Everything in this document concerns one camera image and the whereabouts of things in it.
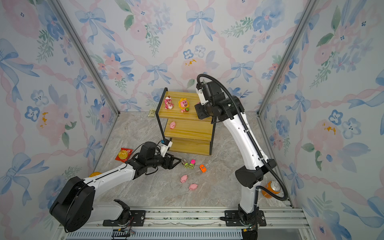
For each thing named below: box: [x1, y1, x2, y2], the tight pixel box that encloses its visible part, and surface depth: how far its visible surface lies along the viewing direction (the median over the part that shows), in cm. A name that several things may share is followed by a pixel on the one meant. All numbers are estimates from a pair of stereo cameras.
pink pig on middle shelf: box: [169, 121, 176, 130], surface depth 90 cm
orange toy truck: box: [199, 164, 207, 173], surface depth 91 cm
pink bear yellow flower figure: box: [178, 98, 190, 113], surface depth 73 cm
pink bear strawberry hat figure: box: [164, 95, 174, 110], surface depth 75 cm
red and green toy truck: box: [181, 158, 189, 168], surface depth 92 cm
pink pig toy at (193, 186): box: [189, 183, 198, 191], surface depth 85 cm
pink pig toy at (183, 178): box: [180, 174, 188, 184], surface depth 87 cm
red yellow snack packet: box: [115, 147, 134, 163], surface depth 96 cm
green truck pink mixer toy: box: [188, 159, 197, 170], surface depth 92 cm
